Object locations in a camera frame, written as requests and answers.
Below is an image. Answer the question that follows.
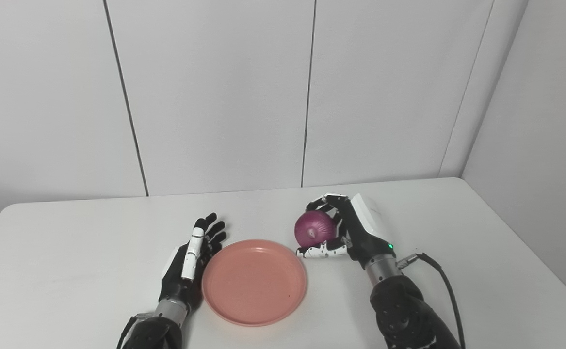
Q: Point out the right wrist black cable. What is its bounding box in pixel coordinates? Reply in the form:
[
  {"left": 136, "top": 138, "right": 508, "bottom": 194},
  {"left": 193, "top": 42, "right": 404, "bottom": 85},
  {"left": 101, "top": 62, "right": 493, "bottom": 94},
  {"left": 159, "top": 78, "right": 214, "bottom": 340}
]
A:
[{"left": 397, "top": 253, "right": 467, "bottom": 349}]

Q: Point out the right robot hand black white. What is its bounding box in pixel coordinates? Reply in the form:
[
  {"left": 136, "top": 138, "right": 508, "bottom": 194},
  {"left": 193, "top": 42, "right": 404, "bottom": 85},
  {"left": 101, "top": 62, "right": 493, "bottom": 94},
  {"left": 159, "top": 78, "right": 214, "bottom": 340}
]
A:
[{"left": 296, "top": 193, "right": 396, "bottom": 270}]

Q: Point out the pink plastic plate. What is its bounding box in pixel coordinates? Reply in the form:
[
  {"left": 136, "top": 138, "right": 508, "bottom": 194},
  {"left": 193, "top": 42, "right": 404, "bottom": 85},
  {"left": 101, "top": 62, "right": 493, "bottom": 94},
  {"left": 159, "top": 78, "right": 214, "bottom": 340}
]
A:
[{"left": 202, "top": 239, "right": 308, "bottom": 327}]

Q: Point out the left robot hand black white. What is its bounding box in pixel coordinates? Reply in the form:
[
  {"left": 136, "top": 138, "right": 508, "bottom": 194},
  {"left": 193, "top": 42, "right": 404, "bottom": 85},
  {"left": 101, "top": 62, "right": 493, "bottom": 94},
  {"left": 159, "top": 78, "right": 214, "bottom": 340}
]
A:
[{"left": 159, "top": 212, "right": 227, "bottom": 311}]

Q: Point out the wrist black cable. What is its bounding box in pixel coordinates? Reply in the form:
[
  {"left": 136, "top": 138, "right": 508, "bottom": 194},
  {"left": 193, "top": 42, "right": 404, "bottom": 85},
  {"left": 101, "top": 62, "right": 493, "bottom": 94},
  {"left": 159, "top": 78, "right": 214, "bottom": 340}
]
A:
[
  {"left": 397, "top": 253, "right": 467, "bottom": 349},
  {"left": 116, "top": 313, "right": 153, "bottom": 349}
]

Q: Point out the red purple onion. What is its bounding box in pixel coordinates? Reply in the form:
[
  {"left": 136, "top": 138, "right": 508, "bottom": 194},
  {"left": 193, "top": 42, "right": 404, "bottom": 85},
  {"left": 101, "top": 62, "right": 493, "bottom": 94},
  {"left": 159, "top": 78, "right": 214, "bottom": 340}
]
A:
[{"left": 294, "top": 210, "right": 340, "bottom": 248}]

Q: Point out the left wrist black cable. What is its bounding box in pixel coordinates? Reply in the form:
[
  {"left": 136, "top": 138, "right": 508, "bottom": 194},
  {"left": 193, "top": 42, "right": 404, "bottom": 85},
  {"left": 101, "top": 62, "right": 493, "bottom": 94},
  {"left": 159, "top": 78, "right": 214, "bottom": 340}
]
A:
[{"left": 116, "top": 313, "right": 153, "bottom": 349}]

